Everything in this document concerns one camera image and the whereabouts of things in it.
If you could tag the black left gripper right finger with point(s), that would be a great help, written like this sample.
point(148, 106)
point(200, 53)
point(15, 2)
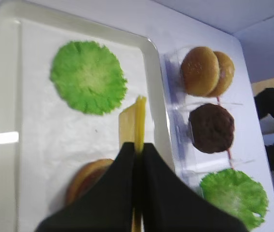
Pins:
point(169, 205)

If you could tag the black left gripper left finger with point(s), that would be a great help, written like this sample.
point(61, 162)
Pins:
point(106, 207)

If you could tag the yellow cheese slice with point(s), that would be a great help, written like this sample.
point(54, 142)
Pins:
point(132, 129)

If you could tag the large green lettuce leaf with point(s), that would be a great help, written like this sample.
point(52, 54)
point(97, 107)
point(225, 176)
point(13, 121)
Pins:
point(238, 195)

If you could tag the dark meat patty in rack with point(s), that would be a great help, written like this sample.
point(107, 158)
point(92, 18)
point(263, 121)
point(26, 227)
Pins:
point(212, 127)

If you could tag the round green lettuce leaf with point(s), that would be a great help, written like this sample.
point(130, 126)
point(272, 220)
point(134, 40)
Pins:
point(89, 77)

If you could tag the bottom bun slice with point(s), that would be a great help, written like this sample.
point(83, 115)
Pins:
point(75, 183)

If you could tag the clear acrylic right rack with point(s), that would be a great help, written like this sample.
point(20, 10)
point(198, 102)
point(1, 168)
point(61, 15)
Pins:
point(191, 165)

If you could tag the white paper tray liner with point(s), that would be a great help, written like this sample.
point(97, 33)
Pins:
point(57, 140)

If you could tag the sesame bun top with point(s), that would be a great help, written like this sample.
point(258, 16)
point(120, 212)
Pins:
point(200, 70)

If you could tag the pale bun half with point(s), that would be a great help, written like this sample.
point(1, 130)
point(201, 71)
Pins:
point(226, 74)

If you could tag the cream metal serving tray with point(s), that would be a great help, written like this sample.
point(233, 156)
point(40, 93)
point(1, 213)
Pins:
point(12, 16)

